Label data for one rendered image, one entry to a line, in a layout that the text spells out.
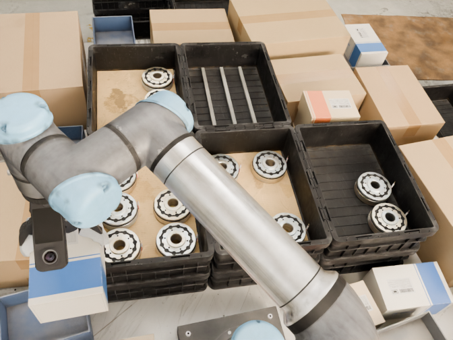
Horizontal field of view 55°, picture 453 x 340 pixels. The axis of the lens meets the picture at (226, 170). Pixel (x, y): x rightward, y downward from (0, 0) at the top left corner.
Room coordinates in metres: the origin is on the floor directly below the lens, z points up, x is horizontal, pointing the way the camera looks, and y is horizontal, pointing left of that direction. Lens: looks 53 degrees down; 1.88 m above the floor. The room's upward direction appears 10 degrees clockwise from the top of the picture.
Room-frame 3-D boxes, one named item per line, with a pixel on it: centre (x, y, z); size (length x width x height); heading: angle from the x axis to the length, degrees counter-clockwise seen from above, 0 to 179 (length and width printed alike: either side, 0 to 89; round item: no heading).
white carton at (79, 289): (0.34, 0.26, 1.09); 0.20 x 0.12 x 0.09; 21
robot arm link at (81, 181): (0.31, 0.18, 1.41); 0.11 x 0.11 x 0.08; 55
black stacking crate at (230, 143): (0.70, -0.09, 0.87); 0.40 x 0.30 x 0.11; 18
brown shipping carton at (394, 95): (1.25, -0.56, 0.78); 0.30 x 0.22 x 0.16; 19
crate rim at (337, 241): (0.80, -0.38, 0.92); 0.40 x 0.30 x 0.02; 18
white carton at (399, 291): (0.56, -0.56, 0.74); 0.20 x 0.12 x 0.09; 106
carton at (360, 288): (0.46, -0.38, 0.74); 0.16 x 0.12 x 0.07; 117
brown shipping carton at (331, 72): (1.27, -0.26, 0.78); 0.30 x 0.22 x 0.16; 113
